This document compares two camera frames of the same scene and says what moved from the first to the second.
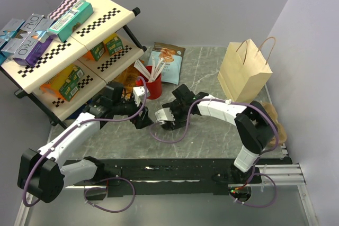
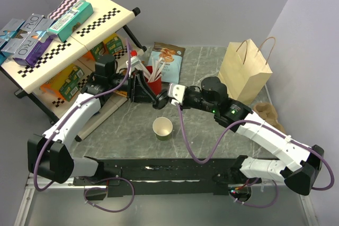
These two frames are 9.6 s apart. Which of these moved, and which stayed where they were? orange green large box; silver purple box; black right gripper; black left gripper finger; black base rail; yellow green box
Moved: black left gripper finger; black right gripper
Stayed: black base rail; silver purple box; yellow green box; orange green large box
